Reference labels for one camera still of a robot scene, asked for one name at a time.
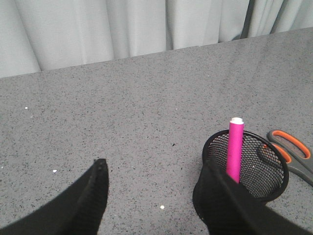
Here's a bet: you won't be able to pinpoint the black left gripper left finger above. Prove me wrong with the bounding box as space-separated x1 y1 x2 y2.
0 159 109 235

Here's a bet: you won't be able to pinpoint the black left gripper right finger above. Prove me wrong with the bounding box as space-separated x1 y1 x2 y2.
193 159 309 235

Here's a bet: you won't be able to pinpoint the grey curtain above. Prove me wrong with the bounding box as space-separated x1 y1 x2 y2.
0 0 313 77

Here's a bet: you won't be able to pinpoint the grey orange scissors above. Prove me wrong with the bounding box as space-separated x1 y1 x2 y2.
267 130 313 186

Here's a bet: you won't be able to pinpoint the black mesh pen cup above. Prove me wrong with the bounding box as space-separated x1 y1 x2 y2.
192 129 290 224

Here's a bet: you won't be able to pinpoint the magenta marker pen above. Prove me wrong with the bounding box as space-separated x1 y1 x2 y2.
226 117 244 183

